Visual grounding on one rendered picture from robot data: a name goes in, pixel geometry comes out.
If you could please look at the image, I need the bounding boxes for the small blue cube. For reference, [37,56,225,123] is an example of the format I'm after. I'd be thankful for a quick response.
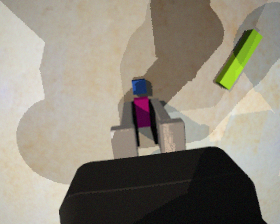
[132,78,147,95]

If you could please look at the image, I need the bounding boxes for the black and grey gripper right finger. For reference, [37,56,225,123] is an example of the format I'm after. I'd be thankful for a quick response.
[148,98,186,153]

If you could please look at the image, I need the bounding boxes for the lime green rectangular bar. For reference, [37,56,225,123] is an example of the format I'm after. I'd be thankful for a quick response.
[215,29,263,90]

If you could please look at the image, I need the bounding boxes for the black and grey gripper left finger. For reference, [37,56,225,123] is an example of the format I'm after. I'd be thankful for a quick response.
[109,101,140,159]

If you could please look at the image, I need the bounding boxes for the magenta rectangular block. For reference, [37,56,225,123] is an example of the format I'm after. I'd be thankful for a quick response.
[134,96,151,128]

